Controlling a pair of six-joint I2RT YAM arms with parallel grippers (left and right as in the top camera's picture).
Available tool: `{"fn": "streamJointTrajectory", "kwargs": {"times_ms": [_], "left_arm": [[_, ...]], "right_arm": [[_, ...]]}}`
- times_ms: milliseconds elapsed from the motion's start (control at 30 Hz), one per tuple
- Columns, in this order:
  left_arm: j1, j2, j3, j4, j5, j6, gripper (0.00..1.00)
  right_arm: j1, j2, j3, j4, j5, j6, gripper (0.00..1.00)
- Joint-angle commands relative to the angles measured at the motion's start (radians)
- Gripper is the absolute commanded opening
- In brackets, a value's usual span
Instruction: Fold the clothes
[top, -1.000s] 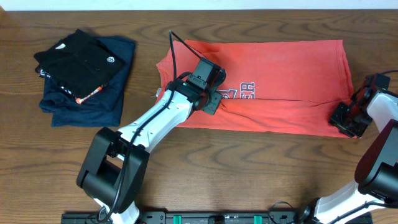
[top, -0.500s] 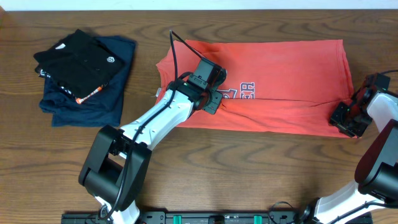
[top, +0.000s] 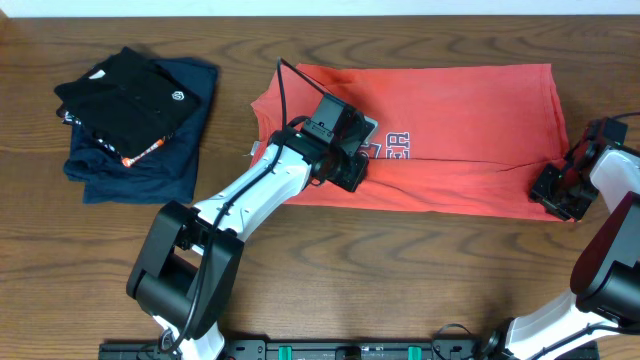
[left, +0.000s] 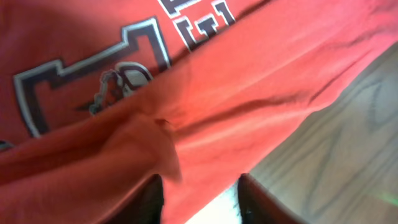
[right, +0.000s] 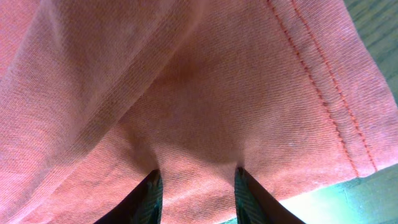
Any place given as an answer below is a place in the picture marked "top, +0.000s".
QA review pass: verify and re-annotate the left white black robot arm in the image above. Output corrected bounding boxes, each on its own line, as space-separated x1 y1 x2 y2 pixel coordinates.
126 126 374 359

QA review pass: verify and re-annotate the folded black shirt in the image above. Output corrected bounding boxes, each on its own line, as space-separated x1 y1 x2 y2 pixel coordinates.
54 47 201 156

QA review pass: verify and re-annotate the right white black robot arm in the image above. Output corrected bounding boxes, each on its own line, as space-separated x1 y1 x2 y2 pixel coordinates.
478 146 639 359

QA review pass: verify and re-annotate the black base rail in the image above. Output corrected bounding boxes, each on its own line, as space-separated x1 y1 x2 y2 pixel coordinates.
98 339 600 360

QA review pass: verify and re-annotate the red soccer t-shirt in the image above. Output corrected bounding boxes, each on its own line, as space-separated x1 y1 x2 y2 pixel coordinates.
252 64 569 220

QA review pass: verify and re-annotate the folded navy blue shirt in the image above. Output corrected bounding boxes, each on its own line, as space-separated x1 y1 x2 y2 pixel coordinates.
63 58 218 204

